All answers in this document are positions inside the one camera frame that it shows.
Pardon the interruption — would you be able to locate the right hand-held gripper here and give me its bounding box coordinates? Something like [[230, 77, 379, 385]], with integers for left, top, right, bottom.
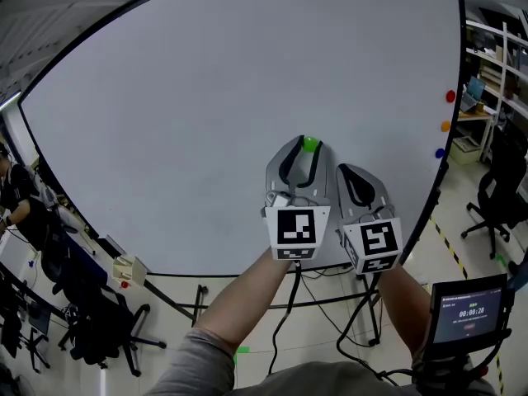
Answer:
[[335, 163, 403, 276]]

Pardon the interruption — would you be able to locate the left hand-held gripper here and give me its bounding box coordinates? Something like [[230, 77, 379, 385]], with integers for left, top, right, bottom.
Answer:
[[260, 134, 332, 262]]

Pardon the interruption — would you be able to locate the person's left forearm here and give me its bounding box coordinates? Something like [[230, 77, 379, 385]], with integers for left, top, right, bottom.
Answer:
[[191, 246, 297, 347]]

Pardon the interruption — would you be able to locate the person's right forearm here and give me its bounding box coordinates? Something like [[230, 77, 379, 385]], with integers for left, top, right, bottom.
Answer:
[[374, 261, 433, 362]]

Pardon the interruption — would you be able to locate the white whiteboard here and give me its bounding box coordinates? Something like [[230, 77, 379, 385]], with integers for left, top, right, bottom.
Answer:
[[18, 0, 468, 279]]

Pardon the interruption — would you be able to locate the white storage box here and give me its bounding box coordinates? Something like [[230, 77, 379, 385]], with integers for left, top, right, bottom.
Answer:
[[448, 135, 483, 166]]

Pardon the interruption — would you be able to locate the wooden office desk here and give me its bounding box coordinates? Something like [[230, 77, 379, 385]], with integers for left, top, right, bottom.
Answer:
[[455, 109, 498, 167]]

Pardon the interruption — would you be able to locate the black timer display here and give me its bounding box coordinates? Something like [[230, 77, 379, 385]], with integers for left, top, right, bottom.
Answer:
[[428, 273, 510, 349]]

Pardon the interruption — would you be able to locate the open grey laptop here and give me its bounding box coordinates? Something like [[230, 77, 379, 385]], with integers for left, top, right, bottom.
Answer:
[[459, 75, 488, 114]]

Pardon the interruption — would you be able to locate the black whiteboard stand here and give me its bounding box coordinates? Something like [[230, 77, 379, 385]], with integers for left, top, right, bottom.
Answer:
[[144, 186, 443, 348]]

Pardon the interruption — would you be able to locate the beige plastic box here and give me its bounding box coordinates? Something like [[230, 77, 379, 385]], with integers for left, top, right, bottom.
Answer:
[[111, 254, 150, 287]]

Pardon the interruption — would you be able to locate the black whiteboard eraser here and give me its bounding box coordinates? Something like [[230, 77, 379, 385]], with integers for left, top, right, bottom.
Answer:
[[104, 233, 126, 258]]

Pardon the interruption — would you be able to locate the white storage shelf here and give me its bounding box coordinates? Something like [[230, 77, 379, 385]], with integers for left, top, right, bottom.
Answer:
[[464, 17, 528, 142]]

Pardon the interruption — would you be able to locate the person's grey shirt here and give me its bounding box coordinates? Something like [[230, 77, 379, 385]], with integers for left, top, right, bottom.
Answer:
[[143, 327, 498, 396]]

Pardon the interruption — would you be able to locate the black laptop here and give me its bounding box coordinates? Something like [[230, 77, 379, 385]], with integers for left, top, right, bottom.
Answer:
[[25, 298, 54, 334]]

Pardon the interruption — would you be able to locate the ceiling light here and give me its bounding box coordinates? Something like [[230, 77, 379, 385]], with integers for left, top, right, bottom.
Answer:
[[0, 91, 22, 111]]

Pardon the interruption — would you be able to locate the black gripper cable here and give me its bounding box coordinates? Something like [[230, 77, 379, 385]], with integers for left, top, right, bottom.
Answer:
[[266, 258, 303, 377], [336, 273, 416, 387]]

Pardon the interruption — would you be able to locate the black display mount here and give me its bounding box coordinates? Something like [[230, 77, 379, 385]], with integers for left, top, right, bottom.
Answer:
[[410, 286, 516, 396]]

